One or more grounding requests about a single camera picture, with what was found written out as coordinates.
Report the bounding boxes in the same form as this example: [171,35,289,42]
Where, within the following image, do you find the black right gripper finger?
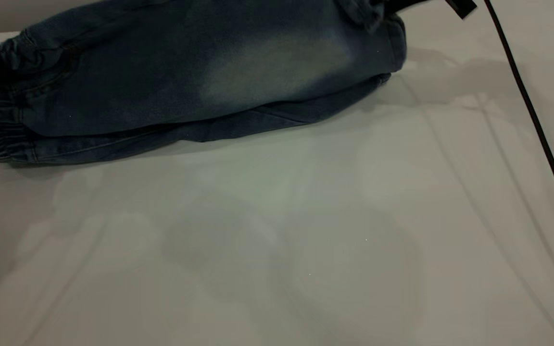
[382,0,447,14]

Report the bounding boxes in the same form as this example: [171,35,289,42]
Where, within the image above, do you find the blue denim shorts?
[0,0,408,166]

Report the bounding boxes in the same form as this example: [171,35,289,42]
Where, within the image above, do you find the black braided cable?
[484,0,554,258]

